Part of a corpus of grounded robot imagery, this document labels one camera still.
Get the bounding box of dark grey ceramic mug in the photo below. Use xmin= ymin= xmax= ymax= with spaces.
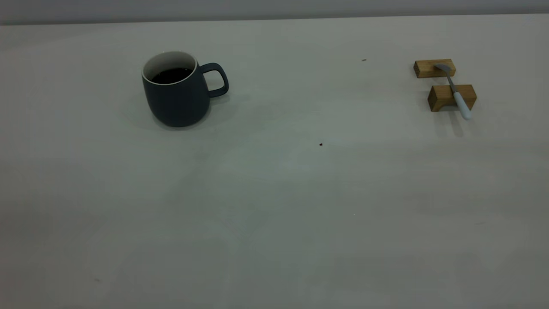
xmin=142 ymin=51 xmax=229 ymax=128

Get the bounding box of metal spoon with white handle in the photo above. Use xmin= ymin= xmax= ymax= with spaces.
xmin=433 ymin=63 xmax=472 ymax=120

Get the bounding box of arched wooden block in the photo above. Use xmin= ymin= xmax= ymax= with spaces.
xmin=428 ymin=84 xmax=477 ymax=112

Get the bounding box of flat rectangular wooden block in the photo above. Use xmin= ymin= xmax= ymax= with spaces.
xmin=413 ymin=59 xmax=456 ymax=79

